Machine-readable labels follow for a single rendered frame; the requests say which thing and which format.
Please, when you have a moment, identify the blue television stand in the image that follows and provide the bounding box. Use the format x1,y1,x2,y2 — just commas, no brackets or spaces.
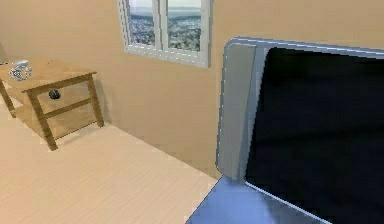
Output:
185,175,331,224

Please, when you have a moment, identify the grey television set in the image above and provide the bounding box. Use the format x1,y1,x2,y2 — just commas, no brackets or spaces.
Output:
215,37,384,224

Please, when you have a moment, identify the wooden side table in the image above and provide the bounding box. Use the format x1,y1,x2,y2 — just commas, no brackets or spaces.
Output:
0,56,106,152

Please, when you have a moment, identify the white framed window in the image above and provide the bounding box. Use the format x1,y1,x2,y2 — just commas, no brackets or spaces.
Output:
117,0,214,69

